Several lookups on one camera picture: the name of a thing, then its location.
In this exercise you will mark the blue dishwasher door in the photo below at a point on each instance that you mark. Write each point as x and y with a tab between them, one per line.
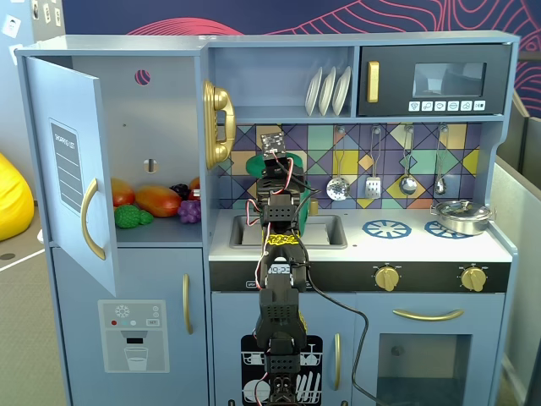
228	313

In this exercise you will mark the green toy broccoli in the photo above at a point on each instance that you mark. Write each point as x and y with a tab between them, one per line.
127	216

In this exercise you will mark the grey office partition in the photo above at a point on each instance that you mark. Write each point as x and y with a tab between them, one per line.
520	254

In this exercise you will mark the black toy microwave door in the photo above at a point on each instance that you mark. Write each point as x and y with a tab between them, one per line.
397	84

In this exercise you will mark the orange toy fruit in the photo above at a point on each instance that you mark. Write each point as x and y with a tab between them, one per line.
195	183

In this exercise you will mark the small camera circuit board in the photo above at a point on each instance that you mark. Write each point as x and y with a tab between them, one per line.
272	146

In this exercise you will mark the blue wooden toy kitchen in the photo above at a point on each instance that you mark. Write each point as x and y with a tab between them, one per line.
279	42

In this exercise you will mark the gold toy telephone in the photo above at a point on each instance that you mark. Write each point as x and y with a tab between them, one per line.
220	99

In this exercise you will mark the steel spoon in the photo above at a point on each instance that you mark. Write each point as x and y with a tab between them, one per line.
440	184

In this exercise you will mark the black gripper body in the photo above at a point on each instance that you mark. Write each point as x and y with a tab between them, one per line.
275	169

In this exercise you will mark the steel slotted skimmer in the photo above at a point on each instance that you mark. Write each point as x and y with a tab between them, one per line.
338	189

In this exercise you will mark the large orange red toy mango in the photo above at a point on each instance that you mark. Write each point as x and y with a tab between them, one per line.
156	201

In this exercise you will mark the steel ladle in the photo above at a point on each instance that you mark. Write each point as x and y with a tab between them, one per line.
408	184

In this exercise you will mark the gold stove knob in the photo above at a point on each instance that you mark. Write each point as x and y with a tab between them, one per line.
473	279
386	278

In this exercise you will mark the dark toy berries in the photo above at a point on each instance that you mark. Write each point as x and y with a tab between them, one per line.
181	190

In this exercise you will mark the white photo card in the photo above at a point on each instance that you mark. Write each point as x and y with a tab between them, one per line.
11	25

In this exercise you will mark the purple toy grapes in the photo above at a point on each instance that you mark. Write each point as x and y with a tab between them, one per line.
189	210

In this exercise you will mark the small orange red toy mango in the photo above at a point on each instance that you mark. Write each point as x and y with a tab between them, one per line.
122	194

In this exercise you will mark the steel pot with lid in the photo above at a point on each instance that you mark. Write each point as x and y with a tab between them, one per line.
462	220

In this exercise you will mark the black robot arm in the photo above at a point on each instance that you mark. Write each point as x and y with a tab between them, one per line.
277	313

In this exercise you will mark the blue oven door with window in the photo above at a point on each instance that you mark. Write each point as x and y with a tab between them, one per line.
422	330

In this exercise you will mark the steel slotted spatula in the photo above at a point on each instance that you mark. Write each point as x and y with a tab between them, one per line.
373	189

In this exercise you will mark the yellow bean bag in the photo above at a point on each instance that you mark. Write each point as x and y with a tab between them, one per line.
12	199

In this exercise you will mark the white toy plate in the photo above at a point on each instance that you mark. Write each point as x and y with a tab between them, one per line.
313	93
326	91
341	89

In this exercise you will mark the gold faucet knob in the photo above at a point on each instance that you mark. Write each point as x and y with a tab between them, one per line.
314	206

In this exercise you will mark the open blue fridge door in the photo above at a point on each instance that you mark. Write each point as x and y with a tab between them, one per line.
46	105

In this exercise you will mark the red toy fruit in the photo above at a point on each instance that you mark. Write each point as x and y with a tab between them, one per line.
194	194

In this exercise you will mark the grey toy sink basin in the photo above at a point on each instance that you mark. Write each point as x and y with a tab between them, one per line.
338	230

